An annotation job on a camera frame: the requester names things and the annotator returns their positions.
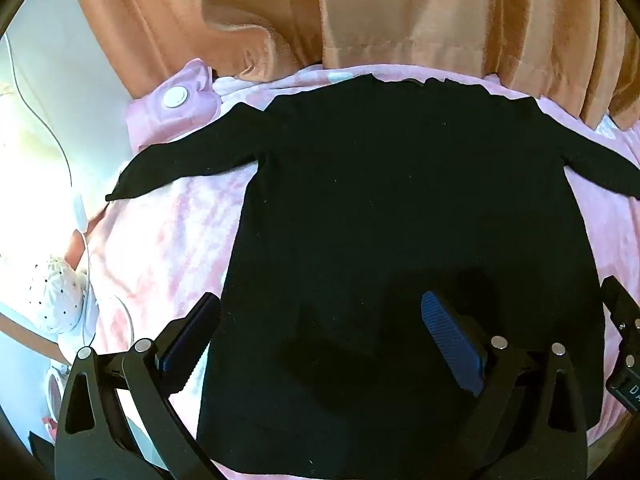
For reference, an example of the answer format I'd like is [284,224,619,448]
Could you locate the white cable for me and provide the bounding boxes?
[4,35,137,353]

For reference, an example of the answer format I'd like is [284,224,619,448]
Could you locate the black sweater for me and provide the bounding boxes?
[105,74,640,480]

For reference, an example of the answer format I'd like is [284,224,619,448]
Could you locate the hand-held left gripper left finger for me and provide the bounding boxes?
[54,292,236,480]

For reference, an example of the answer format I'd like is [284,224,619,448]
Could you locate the white spotted cloth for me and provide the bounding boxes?
[24,254,87,333]

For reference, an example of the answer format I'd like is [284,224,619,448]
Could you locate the pink printed blanket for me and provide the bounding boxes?
[87,62,640,480]

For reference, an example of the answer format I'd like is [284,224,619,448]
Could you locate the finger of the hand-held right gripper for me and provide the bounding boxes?
[600,276,640,335]

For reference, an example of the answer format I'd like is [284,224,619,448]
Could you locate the orange curtain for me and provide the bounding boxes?
[65,0,640,132]

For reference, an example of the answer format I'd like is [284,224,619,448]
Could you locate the pink pillow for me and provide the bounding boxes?
[124,59,222,153]

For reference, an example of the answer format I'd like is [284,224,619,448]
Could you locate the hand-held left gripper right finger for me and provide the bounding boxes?
[421,289,589,480]

